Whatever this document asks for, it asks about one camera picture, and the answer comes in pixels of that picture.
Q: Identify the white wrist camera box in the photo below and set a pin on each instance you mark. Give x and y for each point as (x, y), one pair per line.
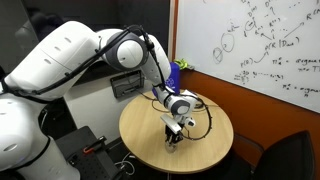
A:
(173, 125)

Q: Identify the black wall screen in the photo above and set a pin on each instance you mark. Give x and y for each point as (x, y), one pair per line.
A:
(100, 13)

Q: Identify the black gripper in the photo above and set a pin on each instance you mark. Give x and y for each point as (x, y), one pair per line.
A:
(169, 133)

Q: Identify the orange black clamp tool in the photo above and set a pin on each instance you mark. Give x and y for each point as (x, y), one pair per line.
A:
(100, 142)

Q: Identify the whiteboard with writing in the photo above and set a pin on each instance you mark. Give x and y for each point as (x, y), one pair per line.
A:
(268, 46)

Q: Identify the yellow green cloth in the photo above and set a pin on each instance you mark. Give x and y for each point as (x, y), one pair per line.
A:
(183, 64)

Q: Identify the clear glass cup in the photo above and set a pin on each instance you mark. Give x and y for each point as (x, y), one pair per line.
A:
(171, 148)

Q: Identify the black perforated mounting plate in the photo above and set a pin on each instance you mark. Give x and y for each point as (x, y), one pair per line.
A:
(96, 165)

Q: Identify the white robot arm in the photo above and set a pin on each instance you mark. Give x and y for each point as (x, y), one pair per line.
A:
(35, 155)

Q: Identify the black wall outlet box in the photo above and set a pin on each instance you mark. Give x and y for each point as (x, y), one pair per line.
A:
(127, 83)

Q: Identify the black office chair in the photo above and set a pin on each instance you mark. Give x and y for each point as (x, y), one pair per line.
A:
(291, 158)

